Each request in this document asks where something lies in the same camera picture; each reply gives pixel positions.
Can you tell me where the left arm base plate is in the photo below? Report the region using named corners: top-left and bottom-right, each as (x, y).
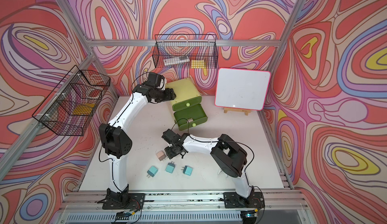
top-left (98, 192), bottom-right (145, 211)

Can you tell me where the grey box in back basket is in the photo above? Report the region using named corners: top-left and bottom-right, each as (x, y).
top-left (163, 56), bottom-right (190, 66)

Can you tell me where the yellow item in left basket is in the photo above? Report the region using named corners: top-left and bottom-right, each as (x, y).
top-left (72, 103), bottom-right (95, 116)

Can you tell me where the wooden easel stand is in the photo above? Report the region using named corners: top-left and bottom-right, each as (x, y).
top-left (223, 107), bottom-right (252, 116)

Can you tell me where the black wire basket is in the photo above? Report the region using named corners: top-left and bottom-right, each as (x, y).
top-left (32, 66), bottom-right (111, 136)
top-left (152, 33), bottom-right (218, 69)

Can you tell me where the teal plug two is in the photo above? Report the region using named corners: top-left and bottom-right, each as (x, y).
top-left (165, 162), bottom-right (175, 174)

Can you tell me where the pink plug one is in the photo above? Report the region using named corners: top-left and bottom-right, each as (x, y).
top-left (156, 150), bottom-right (167, 161)

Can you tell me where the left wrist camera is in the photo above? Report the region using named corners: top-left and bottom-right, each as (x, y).
top-left (146, 72), bottom-right (165, 89)

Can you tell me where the left black wire basket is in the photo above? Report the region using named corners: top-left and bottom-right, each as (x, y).
top-left (32, 66), bottom-right (111, 136)

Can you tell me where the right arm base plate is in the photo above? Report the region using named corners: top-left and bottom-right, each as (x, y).
top-left (222, 191), bottom-right (265, 210)

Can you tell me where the yellow green drawer cabinet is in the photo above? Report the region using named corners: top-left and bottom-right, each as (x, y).
top-left (166, 78), bottom-right (202, 124)

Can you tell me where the back black wire basket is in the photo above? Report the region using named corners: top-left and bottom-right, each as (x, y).
top-left (152, 33), bottom-right (218, 69)

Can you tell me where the teal plug one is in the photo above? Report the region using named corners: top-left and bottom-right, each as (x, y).
top-left (147, 166), bottom-right (158, 177)

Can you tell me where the yellow sponge in back basket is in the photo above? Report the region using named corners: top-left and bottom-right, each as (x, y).
top-left (190, 60), bottom-right (206, 69)

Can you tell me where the pink framed whiteboard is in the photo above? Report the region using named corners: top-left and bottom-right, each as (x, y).
top-left (215, 68), bottom-right (272, 111)

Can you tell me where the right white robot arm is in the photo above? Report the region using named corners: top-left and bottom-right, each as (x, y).
top-left (162, 129), bottom-right (254, 208)

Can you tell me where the teal plug three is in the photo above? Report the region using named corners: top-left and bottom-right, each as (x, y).
top-left (182, 166), bottom-right (193, 176)

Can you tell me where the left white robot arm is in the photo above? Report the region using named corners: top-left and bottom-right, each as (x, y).
top-left (99, 80), bottom-right (176, 195)

